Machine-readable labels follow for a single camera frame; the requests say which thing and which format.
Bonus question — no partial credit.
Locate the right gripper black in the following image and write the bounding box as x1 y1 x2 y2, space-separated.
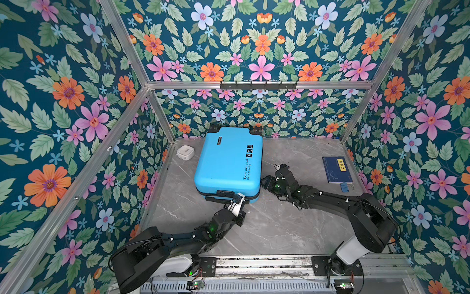
258 176 290 200

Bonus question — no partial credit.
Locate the dark blue book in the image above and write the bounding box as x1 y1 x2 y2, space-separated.
322 156 353 184

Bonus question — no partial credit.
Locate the blue suitcase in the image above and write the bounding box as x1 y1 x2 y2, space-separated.
194 124 264 204

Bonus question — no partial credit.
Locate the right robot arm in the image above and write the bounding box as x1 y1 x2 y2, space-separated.
261 164 399 275

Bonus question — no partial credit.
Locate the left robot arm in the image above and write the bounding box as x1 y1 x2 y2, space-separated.
108 195 248 294

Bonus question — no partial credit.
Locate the white round device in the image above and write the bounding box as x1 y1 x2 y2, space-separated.
176 145 195 161

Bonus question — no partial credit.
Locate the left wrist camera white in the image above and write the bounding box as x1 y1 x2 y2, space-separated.
228 192 246 217

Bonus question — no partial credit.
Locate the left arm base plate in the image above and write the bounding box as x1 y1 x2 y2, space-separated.
189 257 217 278

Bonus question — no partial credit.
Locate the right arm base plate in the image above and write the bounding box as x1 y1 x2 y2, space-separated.
311 256 364 276

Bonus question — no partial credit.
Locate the black coat hook rail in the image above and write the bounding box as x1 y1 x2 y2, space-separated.
219 81 297 91

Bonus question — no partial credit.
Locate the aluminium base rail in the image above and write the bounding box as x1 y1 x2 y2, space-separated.
205 254 417 279

